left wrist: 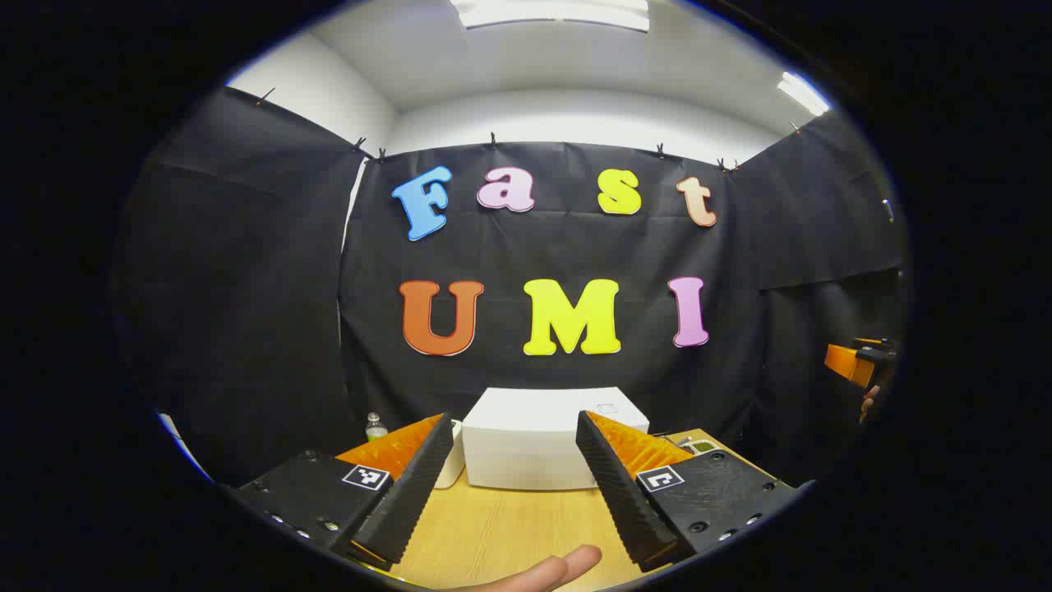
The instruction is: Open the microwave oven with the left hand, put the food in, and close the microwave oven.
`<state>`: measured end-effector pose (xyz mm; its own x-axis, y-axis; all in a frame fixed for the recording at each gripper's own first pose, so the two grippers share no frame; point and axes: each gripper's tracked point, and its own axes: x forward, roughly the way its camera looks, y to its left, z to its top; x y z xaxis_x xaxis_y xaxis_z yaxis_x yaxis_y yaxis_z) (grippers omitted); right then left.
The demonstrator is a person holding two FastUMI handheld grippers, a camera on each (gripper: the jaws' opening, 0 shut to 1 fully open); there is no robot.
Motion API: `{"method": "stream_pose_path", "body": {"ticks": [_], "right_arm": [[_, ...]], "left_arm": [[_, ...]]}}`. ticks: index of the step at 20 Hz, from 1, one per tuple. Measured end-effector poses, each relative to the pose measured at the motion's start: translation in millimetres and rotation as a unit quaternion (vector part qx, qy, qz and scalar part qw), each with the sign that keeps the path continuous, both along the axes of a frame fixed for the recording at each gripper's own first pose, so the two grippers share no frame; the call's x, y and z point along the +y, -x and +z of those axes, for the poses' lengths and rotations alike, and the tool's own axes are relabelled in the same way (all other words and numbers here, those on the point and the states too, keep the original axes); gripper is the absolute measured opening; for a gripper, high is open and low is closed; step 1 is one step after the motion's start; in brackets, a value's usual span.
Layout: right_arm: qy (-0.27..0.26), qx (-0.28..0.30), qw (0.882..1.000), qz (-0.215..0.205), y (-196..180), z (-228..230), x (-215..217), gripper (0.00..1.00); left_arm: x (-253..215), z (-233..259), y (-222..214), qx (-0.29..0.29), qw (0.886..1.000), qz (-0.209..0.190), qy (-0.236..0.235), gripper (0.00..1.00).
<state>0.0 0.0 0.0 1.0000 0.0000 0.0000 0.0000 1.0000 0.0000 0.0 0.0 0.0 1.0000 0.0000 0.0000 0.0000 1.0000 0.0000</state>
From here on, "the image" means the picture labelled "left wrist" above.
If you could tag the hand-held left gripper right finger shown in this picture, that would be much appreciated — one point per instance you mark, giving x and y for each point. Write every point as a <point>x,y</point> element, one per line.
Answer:
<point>620,493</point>

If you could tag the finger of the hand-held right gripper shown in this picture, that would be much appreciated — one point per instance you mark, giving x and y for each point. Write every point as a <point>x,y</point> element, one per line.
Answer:
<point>846,363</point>

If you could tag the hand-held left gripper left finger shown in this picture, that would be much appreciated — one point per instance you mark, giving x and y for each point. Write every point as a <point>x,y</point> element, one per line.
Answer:
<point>411,493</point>

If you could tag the white microwave oven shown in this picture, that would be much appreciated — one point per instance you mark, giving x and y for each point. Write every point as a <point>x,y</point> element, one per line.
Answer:
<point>526,440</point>

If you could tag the white toaster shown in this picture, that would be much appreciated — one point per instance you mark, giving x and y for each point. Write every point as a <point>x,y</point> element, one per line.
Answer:
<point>454,460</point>

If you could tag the green label drink bottle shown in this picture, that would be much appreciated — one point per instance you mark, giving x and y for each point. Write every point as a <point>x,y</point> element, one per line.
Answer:
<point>376,429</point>

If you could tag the white board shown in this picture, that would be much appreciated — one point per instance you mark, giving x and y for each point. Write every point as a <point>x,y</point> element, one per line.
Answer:
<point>177,436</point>

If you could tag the black backdrop cloth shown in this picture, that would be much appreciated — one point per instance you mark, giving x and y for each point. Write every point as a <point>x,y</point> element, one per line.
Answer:
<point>559,255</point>

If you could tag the large ceiling light panel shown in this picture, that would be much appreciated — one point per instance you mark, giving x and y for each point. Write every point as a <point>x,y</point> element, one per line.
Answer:
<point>551,12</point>

